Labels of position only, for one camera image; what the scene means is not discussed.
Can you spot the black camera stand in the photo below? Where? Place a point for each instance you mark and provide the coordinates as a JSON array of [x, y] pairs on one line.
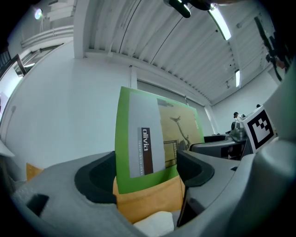
[[271, 46]]

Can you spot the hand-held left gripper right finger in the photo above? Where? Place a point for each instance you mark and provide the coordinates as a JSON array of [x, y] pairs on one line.
[[222, 176]]

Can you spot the white foam piece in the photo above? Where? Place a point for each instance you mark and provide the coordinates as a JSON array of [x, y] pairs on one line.
[[157, 223]]

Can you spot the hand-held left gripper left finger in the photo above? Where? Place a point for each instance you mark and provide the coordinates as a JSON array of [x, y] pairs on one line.
[[64, 208]]

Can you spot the long ceiling light tube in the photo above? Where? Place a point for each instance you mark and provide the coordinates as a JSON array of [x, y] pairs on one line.
[[220, 23]]

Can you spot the black device with light strips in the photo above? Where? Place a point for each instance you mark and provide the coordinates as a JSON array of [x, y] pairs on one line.
[[181, 7]]

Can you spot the short ceiling light tube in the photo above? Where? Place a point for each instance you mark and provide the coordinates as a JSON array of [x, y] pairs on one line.
[[237, 78]]

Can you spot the green book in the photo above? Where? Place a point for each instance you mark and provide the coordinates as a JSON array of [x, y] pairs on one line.
[[143, 111]]

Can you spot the round spotlight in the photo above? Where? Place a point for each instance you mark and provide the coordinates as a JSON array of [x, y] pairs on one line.
[[38, 14]]

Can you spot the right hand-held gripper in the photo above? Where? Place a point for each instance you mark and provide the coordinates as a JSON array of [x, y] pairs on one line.
[[259, 129]]

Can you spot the white wall pipes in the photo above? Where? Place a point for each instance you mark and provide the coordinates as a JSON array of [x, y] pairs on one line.
[[46, 35]]

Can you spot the dark framed window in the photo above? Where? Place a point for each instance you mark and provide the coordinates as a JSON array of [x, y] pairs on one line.
[[16, 64]]

